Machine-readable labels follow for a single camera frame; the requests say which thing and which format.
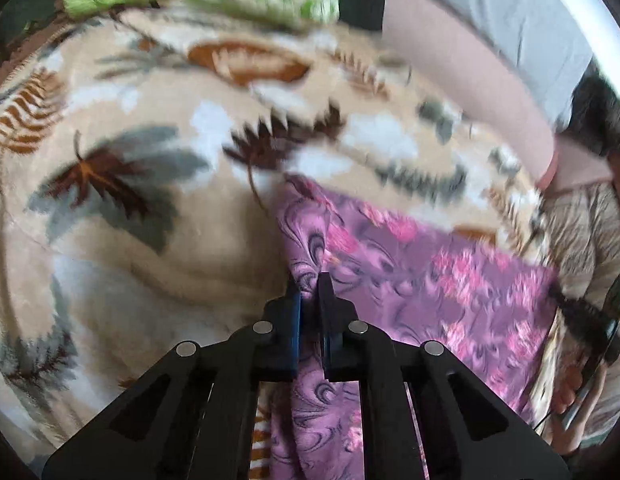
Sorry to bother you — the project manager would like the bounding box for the beige leaf print blanket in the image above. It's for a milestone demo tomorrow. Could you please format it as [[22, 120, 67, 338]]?
[[0, 0, 556, 467]]

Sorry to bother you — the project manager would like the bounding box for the beige striped blanket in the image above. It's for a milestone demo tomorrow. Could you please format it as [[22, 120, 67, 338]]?
[[527, 180, 620, 448]]

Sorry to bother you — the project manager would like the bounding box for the pink bolster cushion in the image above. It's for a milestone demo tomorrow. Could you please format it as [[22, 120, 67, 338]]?
[[381, 0, 562, 192]]

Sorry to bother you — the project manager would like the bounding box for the pale pink pillow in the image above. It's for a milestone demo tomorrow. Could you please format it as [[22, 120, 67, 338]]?
[[542, 137, 617, 197]]

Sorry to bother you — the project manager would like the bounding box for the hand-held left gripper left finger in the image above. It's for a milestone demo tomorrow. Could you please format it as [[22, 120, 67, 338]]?
[[42, 275, 303, 480]]

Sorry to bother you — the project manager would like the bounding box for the grey pillow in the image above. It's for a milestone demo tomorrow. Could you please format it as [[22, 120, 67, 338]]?
[[387, 0, 600, 128]]

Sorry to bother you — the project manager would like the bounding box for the person's right hand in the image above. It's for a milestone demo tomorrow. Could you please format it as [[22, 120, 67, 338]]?
[[551, 357, 607, 448]]

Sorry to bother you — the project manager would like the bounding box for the purple floral garment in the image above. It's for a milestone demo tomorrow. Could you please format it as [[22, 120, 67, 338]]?
[[270, 172, 562, 480]]

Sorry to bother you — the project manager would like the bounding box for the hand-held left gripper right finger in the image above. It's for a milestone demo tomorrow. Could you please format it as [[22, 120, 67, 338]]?
[[318, 272, 572, 480]]

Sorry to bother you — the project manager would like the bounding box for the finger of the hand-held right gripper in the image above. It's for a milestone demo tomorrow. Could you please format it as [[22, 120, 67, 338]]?
[[549, 282, 612, 348]]

